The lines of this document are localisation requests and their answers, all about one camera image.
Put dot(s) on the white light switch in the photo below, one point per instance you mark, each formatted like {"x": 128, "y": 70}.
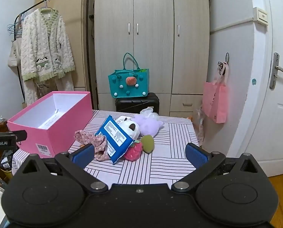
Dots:
{"x": 260, "y": 16}

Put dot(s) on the black suitcase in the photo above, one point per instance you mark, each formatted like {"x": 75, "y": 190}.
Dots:
{"x": 135, "y": 105}

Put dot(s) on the beige wooden wardrobe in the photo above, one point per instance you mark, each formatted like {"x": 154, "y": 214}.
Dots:
{"x": 168, "y": 37}

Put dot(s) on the red strawberry plush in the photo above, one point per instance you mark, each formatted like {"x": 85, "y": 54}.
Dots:
{"x": 133, "y": 153}

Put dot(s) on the pink cardboard box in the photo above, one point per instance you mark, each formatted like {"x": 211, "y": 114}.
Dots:
{"x": 51, "y": 122}

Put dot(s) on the cream knitted cardigan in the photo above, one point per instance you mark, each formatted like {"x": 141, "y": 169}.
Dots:
{"x": 46, "y": 54}

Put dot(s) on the silver door handle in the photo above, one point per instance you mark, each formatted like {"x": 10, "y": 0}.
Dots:
{"x": 275, "y": 69}

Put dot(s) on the purple plush toy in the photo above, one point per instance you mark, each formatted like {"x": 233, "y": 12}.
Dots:
{"x": 149, "y": 125}

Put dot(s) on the white door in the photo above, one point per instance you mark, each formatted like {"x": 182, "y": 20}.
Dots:
{"x": 260, "y": 130}

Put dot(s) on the white mesh bath sponge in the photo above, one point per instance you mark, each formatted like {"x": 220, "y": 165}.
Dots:
{"x": 147, "y": 111}

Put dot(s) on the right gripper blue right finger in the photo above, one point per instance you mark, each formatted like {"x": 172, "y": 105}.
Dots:
{"x": 206, "y": 165}

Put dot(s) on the pink paper bag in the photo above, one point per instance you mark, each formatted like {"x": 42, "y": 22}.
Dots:
{"x": 215, "y": 95}

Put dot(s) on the pink floral scrunchie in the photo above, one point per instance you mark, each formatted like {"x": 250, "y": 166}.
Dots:
{"x": 98, "y": 141}

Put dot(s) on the blue wet wipes pack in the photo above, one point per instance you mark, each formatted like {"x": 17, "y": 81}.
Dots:
{"x": 118, "y": 141}

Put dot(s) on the white panda plush toy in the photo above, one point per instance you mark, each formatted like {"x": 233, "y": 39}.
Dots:
{"x": 129, "y": 126}

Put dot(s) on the blue round door sticker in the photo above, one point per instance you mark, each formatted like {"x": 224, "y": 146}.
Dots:
{"x": 254, "y": 82}

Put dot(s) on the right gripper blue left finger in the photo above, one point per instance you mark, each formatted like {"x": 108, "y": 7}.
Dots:
{"x": 73, "y": 164}

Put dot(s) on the black clothes rack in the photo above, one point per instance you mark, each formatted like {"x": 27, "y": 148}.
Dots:
{"x": 75, "y": 14}

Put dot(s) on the teal felt handbag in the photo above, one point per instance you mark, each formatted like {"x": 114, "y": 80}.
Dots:
{"x": 126, "y": 83}

